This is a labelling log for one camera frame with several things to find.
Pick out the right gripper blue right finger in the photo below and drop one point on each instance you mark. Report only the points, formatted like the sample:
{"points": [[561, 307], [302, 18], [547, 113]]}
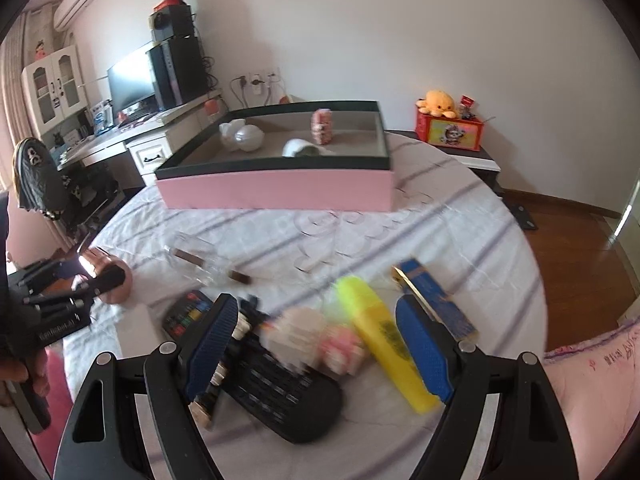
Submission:
{"points": [[529, 438]]}

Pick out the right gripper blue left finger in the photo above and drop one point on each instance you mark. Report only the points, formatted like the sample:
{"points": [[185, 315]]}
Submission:
{"points": [[102, 438]]}

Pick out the white charger adapter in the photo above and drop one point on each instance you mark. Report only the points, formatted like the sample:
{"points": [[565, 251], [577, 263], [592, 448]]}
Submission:
{"points": [[138, 332]]}

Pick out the clear glass bottle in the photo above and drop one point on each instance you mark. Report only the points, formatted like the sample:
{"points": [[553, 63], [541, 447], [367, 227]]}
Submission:
{"points": [[195, 258]]}

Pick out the black remote control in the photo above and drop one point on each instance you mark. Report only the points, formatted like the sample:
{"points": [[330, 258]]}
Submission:
{"points": [[299, 408]]}

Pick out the yellow highlighter marker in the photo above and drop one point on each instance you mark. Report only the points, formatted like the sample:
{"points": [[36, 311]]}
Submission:
{"points": [[376, 327]]}

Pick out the blue gold rectangular case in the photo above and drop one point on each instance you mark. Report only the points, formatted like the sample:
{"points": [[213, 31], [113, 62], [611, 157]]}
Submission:
{"points": [[413, 279]]}

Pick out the white rabbit figurine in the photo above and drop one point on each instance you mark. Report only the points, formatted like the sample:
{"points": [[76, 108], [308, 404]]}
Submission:
{"points": [[228, 131]]}

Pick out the white cup-shaped device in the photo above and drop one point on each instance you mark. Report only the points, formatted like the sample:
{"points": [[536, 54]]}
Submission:
{"points": [[303, 148]]}

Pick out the pink block figure toy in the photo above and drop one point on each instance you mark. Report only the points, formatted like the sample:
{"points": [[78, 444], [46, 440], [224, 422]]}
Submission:
{"points": [[322, 126]]}

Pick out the white round case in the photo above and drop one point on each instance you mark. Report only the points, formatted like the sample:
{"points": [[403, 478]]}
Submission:
{"points": [[249, 138]]}

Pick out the person's left hand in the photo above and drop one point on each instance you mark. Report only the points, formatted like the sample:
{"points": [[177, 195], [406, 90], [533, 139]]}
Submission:
{"points": [[15, 371]]}

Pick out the pink pillow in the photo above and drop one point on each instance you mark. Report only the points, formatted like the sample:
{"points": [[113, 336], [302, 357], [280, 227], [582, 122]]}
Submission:
{"points": [[597, 385]]}

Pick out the black office chair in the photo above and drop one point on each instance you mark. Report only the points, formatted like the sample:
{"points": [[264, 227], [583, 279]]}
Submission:
{"points": [[76, 201]]}

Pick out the white desk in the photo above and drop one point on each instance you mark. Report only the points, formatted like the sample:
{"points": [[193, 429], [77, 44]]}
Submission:
{"points": [[149, 141]]}

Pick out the white glass door cabinet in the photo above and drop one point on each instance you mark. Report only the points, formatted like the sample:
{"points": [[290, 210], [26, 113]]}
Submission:
{"points": [[53, 89]]}

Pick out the black floor scale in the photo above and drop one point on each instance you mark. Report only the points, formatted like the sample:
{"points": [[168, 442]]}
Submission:
{"points": [[522, 217]]}

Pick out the computer monitor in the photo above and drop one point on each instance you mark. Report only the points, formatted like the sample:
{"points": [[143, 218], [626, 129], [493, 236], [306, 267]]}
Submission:
{"points": [[130, 80]]}

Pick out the striped white bedsheet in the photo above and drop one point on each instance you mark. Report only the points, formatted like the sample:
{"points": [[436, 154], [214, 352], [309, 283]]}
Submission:
{"points": [[340, 263]]}

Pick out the orange cap bottle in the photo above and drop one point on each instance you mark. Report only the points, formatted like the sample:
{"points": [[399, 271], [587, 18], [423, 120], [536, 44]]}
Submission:
{"points": [[212, 107]]}

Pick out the black computer tower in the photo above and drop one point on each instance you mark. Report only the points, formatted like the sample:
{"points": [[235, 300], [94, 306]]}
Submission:
{"points": [[179, 75]]}

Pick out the black speaker box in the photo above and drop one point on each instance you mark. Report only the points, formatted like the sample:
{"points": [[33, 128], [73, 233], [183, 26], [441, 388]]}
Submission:
{"points": [[170, 22]]}

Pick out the pink storage box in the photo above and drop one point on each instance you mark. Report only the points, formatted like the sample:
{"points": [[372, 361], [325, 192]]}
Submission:
{"points": [[358, 177]]}

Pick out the red toy box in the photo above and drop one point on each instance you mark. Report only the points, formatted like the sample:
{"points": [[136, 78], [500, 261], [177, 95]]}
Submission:
{"points": [[444, 132]]}

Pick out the orange octopus plush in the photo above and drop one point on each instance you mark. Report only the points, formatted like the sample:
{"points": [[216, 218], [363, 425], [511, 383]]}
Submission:
{"points": [[437, 103]]}

